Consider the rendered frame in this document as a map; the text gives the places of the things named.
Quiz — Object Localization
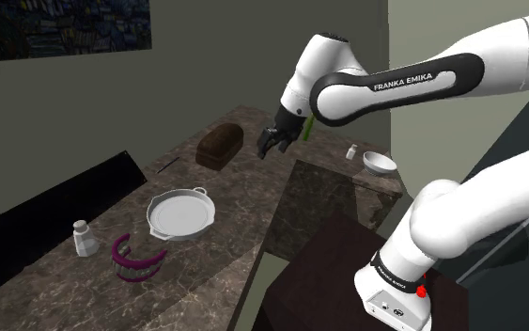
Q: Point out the brown bread loaf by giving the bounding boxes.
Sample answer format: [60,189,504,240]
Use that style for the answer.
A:
[194,121,245,172]

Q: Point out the purple denture model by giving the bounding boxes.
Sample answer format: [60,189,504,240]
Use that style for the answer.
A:
[110,232,168,283]

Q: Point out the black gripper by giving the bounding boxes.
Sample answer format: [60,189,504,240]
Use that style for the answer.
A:
[257,105,309,160]

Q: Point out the dark blue wall picture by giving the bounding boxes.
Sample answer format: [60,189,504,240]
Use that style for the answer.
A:
[0,0,152,64]

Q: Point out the green stick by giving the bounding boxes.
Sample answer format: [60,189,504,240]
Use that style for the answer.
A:
[303,115,316,142]

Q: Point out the white shaker bottle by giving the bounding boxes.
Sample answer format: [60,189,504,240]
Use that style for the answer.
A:
[72,219,101,258]

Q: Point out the thin black pen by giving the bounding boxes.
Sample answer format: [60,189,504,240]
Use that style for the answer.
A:
[155,156,180,174]

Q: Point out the white bowl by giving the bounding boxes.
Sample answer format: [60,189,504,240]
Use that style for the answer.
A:
[363,150,398,177]

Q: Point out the white round pan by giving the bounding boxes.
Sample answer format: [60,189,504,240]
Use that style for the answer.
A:
[146,186,217,242]

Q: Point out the dark brown robot stand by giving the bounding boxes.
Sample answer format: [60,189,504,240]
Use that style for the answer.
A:
[251,211,470,331]

